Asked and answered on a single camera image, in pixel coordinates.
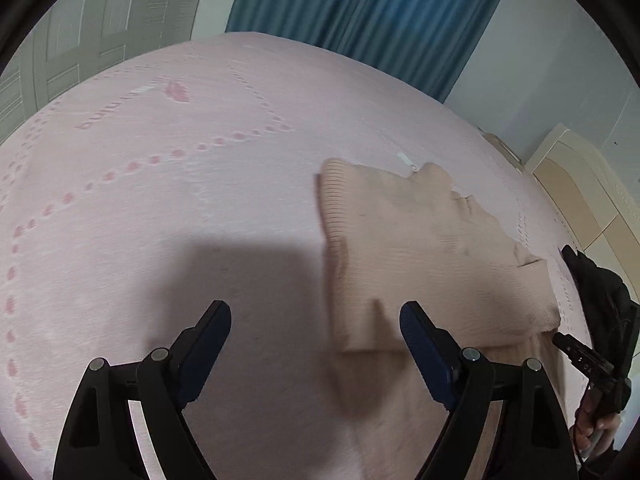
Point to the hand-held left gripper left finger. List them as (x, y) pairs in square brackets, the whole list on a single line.
[(209, 332)]

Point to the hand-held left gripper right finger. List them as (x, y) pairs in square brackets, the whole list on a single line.
[(419, 340)]

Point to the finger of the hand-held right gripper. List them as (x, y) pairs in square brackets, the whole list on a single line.
[(575, 352)]

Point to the beige knit sweater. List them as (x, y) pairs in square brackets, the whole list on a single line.
[(425, 240)]

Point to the person's right hand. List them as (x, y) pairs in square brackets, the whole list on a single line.
[(597, 427)]

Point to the pink patterned bed sheet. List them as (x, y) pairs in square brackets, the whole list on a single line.
[(150, 210)]

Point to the beige wooden headboard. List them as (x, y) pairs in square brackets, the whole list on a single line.
[(590, 195)]

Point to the white sheet label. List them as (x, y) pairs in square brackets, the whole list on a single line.
[(407, 161)]

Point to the blue curtain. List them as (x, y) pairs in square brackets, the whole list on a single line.
[(375, 5)]

